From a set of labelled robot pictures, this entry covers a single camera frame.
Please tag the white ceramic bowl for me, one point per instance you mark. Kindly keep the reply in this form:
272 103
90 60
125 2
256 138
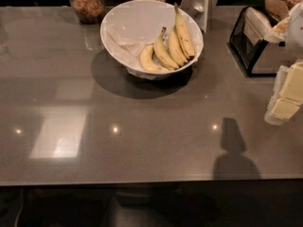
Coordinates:
145 18

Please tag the small leftmost yellow banana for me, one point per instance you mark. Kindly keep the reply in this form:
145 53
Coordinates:
147 62

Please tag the white upright stand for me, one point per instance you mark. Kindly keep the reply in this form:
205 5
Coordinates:
199 10

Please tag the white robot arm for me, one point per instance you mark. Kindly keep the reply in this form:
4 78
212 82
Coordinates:
294 35

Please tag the glass jar with brown cereal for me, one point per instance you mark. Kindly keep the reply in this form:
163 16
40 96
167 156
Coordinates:
89 11

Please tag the brown paper bag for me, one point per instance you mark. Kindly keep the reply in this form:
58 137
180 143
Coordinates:
277 9

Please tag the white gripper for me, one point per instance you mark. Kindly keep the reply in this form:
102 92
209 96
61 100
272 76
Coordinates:
295 32

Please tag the black and steel toaster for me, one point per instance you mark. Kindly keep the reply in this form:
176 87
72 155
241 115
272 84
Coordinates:
255 56

